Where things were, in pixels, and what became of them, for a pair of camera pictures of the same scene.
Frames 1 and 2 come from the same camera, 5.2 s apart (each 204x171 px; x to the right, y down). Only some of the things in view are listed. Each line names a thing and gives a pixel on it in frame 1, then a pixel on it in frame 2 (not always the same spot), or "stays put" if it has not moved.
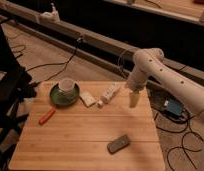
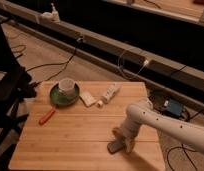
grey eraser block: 118,144 stays put
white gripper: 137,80 -> 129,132
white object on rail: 52,16 stays put
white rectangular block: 88,98 stays put
